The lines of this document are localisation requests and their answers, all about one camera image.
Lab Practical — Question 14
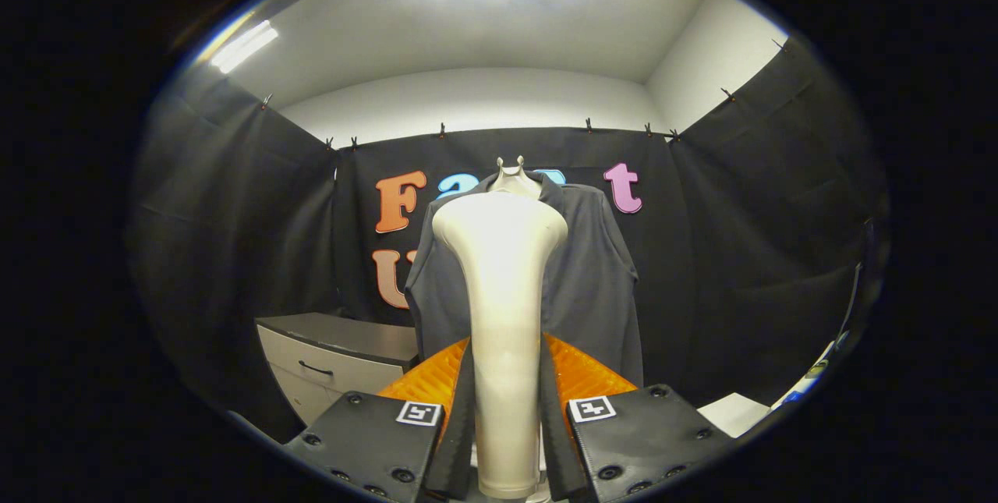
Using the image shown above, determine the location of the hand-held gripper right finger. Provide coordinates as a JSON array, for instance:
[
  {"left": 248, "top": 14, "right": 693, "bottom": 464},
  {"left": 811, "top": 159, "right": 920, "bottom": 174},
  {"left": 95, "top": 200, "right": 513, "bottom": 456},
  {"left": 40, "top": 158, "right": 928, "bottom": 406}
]
[{"left": 540, "top": 331, "right": 739, "bottom": 503}]

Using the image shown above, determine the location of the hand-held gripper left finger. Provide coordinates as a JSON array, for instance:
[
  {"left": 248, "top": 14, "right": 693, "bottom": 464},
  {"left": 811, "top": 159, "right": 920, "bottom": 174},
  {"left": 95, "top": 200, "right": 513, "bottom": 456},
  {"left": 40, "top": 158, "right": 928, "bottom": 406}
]
[{"left": 283, "top": 335, "right": 476, "bottom": 503}]

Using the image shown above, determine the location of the grey button-up shirt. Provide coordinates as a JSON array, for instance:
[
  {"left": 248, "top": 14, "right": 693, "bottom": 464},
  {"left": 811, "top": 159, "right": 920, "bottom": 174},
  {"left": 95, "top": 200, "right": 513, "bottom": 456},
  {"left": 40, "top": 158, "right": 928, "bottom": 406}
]
[{"left": 404, "top": 170, "right": 645, "bottom": 389}]

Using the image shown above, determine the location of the grey drawer cabinet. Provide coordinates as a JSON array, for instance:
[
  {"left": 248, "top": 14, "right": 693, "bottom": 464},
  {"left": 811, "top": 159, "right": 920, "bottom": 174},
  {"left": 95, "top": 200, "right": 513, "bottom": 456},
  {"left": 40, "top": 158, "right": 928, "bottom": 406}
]
[{"left": 255, "top": 312, "right": 423, "bottom": 427}]

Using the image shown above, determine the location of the white power strip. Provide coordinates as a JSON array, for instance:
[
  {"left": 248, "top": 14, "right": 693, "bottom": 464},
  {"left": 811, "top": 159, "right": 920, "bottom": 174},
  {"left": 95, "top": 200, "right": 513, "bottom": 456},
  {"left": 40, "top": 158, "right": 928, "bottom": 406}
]
[{"left": 772, "top": 339, "right": 848, "bottom": 411}]

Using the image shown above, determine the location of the small ceiling light panel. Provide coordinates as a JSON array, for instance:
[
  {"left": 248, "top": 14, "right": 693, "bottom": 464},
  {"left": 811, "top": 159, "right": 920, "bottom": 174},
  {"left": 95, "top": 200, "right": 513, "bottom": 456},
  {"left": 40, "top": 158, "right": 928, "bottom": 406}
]
[{"left": 209, "top": 19, "right": 280, "bottom": 76}]

